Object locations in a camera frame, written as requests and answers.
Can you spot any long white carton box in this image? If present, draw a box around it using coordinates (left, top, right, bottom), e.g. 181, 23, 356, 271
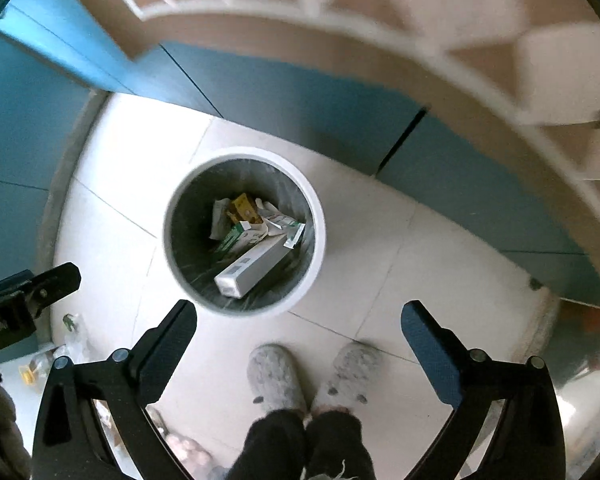
214, 235, 291, 299

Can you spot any yellow brown snack box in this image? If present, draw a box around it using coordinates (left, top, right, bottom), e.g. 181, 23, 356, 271
226, 193, 263, 224

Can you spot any white green medicine sachet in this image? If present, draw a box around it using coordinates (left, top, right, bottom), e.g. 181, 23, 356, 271
256, 198, 306, 249

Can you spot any white round trash bin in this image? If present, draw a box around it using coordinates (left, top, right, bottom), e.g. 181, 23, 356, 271
162, 146, 326, 318

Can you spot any grey right slipper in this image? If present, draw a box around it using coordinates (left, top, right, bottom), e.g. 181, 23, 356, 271
311, 342, 381, 415

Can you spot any grey slipper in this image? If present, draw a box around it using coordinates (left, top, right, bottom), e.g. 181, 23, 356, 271
311, 342, 381, 415
247, 344, 308, 419

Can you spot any grey left slipper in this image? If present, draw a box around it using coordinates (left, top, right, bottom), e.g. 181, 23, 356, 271
247, 344, 308, 419

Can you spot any blue lower cabinet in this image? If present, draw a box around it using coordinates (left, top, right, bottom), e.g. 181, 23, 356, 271
0, 0, 600, 311

